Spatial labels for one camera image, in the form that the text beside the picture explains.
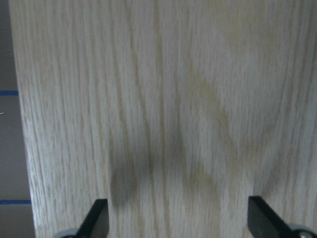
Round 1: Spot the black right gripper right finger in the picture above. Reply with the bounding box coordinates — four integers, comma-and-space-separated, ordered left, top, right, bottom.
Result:
248, 196, 297, 238

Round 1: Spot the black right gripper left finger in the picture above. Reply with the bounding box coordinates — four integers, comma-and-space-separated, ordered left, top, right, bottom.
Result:
77, 199, 109, 238

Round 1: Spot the light wooden drawer cabinet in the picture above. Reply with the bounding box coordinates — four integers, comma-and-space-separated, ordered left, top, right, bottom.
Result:
9, 0, 317, 238

